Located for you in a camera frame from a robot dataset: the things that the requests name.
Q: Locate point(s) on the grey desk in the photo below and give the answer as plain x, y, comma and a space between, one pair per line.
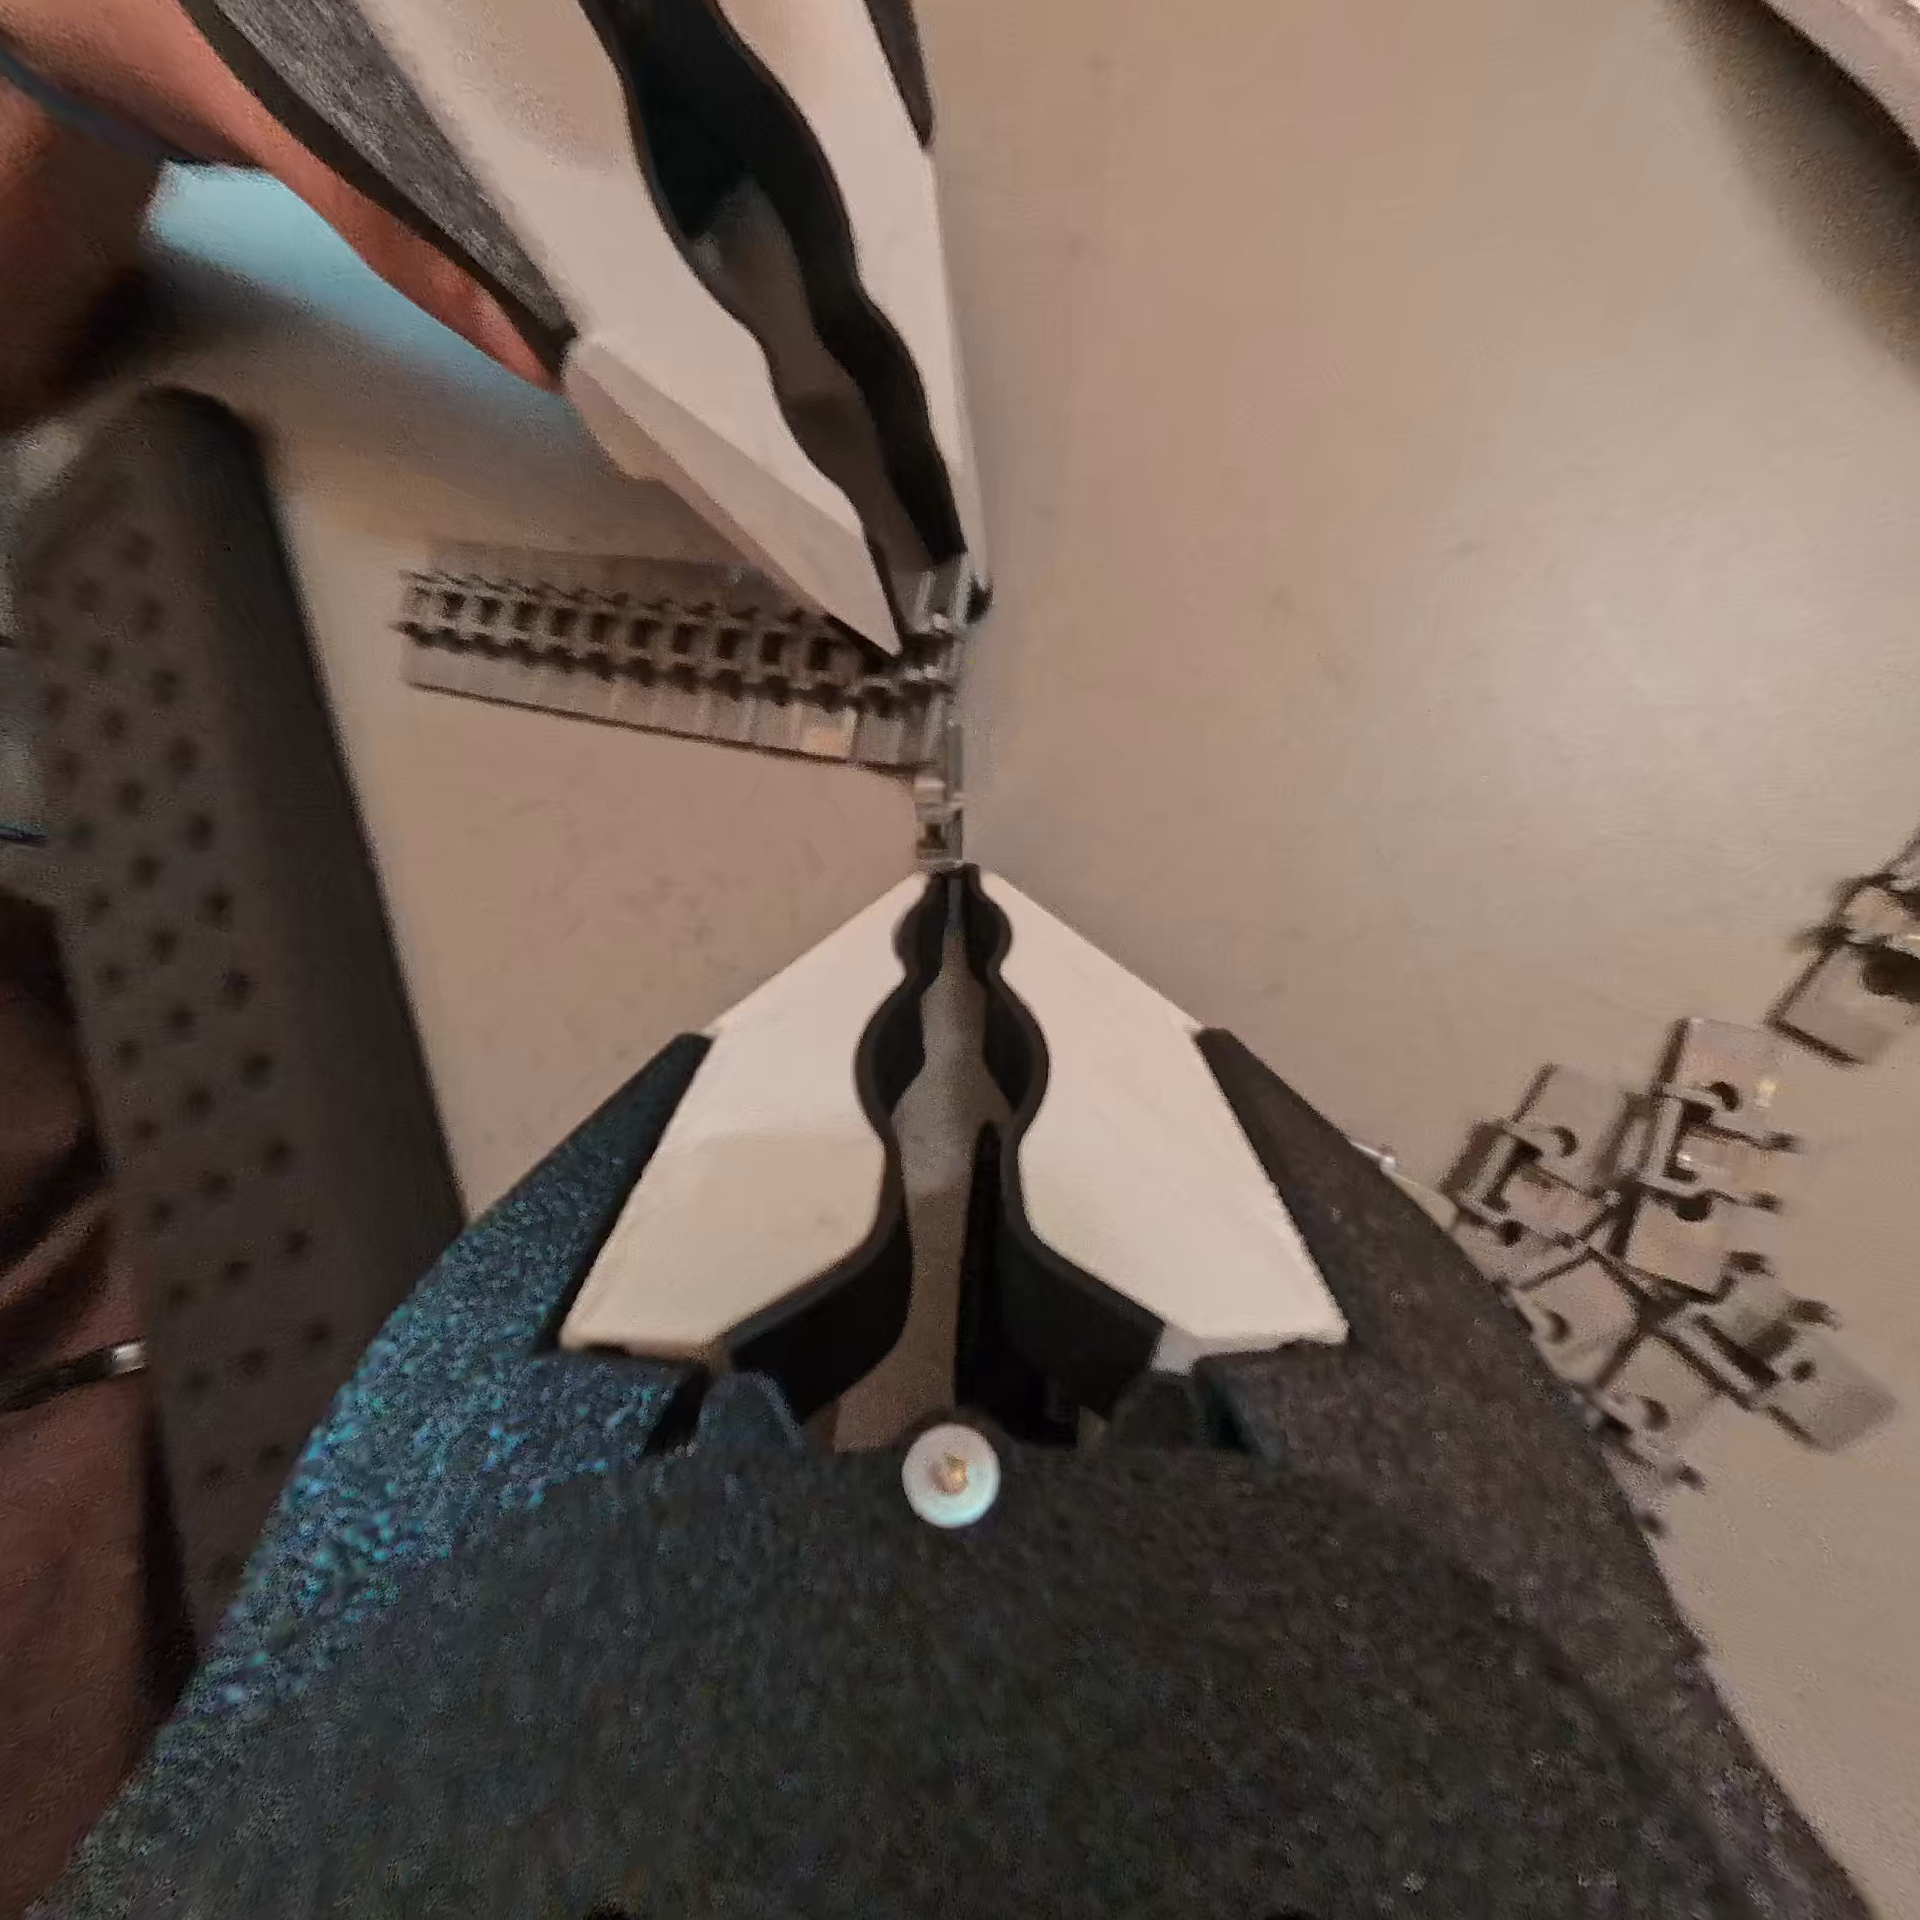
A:
1348, 450

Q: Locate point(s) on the instruction booklet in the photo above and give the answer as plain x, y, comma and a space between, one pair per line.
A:
1874, 44

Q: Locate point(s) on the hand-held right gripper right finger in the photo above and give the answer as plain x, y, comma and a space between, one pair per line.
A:
1184, 1184

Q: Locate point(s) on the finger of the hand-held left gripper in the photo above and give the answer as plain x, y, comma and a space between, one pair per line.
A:
599, 224
884, 194

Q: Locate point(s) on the pile of grey track links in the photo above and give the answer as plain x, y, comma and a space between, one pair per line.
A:
1651, 1200

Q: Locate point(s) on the person's left hand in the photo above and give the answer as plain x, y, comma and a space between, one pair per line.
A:
148, 76

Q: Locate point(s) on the single grey track link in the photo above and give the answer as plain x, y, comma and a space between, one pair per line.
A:
937, 820

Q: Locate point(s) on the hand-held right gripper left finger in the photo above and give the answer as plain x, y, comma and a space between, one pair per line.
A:
733, 1184

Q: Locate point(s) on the blue wristband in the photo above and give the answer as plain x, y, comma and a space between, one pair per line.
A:
75, 106

